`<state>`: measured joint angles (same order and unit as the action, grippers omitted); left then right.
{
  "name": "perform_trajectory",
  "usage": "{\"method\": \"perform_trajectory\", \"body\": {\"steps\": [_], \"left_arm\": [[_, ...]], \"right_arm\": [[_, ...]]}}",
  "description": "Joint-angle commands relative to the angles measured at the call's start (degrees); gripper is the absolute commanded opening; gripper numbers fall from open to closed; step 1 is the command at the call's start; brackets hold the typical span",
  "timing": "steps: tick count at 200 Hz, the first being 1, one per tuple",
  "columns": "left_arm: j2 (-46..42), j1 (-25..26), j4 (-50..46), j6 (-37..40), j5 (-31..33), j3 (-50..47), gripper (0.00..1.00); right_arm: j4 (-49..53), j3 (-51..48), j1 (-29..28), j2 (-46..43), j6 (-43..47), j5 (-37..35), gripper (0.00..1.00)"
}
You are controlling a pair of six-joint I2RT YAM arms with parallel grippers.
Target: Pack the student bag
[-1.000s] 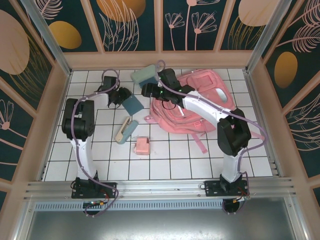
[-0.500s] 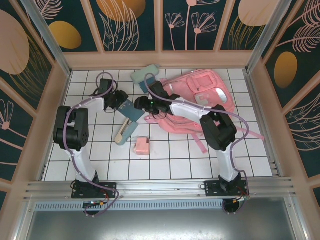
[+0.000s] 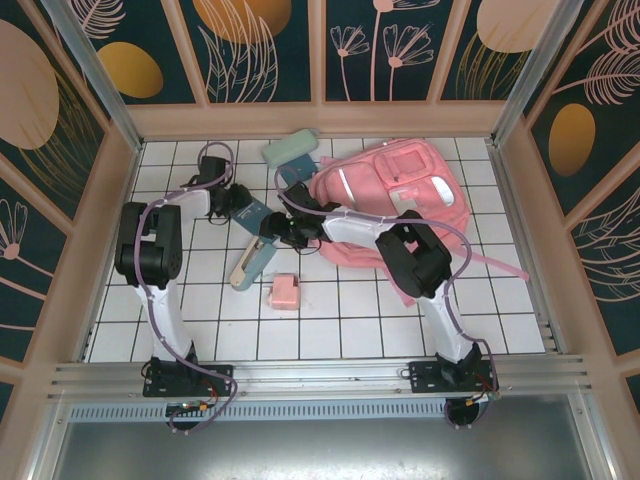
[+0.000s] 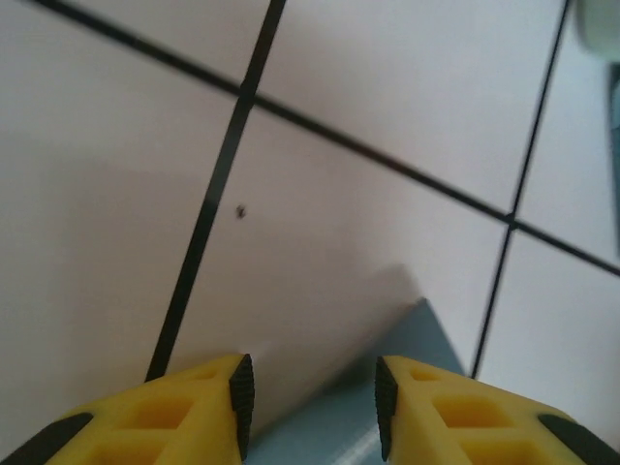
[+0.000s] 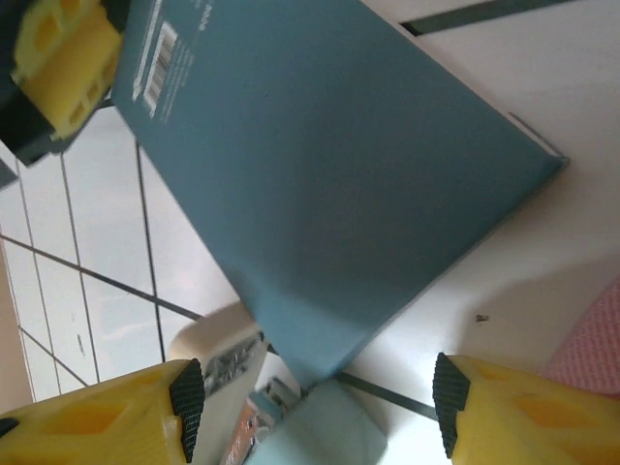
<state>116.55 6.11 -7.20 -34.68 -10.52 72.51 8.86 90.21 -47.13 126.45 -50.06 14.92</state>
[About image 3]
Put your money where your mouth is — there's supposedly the blue and cream stapler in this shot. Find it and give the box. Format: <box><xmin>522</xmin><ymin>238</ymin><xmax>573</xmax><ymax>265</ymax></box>
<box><xmin>229</xmin><ymin>234</ymin><xmax>276</xmax><ymax>292</ymax></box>

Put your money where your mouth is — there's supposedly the pink backpack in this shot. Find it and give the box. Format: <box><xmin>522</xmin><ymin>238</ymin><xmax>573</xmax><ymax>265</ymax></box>
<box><xmin>308</xmin><ymin>140</ymin><xmax>530</xmax><ymax>307</ymax></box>

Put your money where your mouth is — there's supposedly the teal square notebook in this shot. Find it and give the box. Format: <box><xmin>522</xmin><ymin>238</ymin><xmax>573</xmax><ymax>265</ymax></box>
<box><xmin>279</xmin><ymin>154</ymin><xmax>319</xmax><ymax>189</ymax></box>

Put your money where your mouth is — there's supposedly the mint green glasses case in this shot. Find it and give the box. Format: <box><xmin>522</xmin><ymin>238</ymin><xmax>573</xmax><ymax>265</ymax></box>
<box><xmin>263</xmin><ymin>128</ymin><xmax>320</xmax><ymax>170</ymax></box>

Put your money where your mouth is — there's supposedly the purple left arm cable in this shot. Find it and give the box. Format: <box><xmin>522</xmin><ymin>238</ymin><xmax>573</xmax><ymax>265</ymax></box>
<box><xmin>132</xmin><ymin>142</ymin><xmax>239</xmax><ymax>436</ymax></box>

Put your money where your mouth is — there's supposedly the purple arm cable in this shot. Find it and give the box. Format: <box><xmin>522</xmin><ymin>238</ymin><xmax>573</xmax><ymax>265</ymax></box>
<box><xmin>274</xmin><ymin>167</ymin><xmax>496</xmax><ymax>432</ymax></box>
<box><xmin>132</xmin><ymin>142</ymin><xmax>239</xmax><ymax>436</ymax></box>

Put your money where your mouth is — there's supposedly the aluminium mounting rail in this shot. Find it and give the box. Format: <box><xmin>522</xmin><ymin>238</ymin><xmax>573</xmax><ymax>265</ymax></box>
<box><xmin>47</xmin><ymin>355</ymin><xmax>594</xmax><ymax>401</ymax></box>

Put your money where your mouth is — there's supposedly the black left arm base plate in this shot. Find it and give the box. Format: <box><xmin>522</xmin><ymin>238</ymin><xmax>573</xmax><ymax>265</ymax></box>
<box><xmin>143</xmin><ymin>364</ymin><xmax>235</xmax><ymax>399</ymax></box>

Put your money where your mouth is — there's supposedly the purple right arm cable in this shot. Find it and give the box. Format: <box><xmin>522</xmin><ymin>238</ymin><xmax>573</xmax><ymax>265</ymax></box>
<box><xmin>274</xmin><ymin>167</ymin><xmax>496</xmax><ymax>432</ymax></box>

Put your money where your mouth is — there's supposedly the grey slotted cable duct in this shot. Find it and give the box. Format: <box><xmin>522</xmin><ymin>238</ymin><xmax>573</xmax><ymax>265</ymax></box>
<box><xmin>67</xmin><ymin>402</ymin><xmax>571</xmax><ymax>424</ymax></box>

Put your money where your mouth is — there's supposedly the aluminium frame post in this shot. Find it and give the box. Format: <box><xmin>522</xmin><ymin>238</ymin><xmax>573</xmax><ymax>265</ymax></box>
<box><xmin>39</xmin><ymin>0</ymin><xmax>145</xmax><ymax>152</ymax></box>
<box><xmin>489</xmin><ymin>0</ymin><xmax>586</xmax><ymax>146</ymax></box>

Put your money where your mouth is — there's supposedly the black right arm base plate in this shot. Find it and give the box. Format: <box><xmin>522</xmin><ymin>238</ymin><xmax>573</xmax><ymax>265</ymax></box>
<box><xmin>408</xmin><ymin>360</ymin><xmax>501</xmax><ymax>396</ymax></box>

